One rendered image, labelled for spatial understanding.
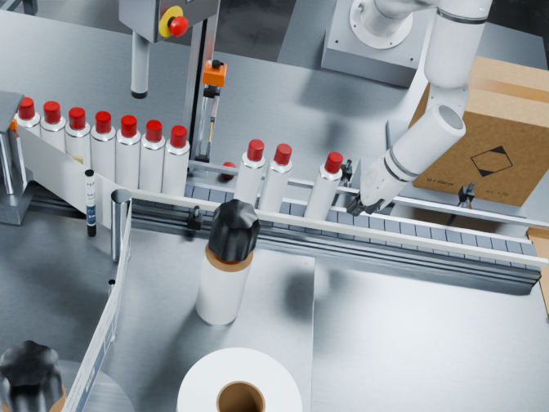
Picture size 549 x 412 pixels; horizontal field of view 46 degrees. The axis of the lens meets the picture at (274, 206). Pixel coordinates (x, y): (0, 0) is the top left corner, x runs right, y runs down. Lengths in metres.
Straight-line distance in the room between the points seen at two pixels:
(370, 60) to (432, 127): 0.76
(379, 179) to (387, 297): 0.28
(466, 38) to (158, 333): 0.79
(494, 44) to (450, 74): 1.23
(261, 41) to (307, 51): 1.49
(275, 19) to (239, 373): 2.90
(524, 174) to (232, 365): 0.96
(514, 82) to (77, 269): 1.13
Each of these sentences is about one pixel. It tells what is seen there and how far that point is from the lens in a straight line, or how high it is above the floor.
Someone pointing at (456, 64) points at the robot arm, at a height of 1.36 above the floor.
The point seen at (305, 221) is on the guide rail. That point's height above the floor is 0.91.
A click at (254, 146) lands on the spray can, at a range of 1.35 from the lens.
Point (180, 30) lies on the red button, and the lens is 1.21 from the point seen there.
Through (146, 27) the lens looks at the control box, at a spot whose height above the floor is 1.31.
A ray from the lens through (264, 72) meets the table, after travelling 1.98.
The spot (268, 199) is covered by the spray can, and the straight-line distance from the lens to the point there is 1.45.
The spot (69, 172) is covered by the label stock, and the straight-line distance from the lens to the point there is 1.37.
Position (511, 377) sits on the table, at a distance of 1.53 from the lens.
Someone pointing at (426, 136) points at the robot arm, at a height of 1.21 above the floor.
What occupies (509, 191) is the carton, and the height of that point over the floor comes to 0.90.
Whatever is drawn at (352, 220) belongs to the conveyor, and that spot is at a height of 0.88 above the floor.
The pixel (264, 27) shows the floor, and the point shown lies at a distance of 3.71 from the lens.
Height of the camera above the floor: 2.00
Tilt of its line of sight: 47 degrees down
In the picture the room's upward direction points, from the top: 16 degrees clockwise
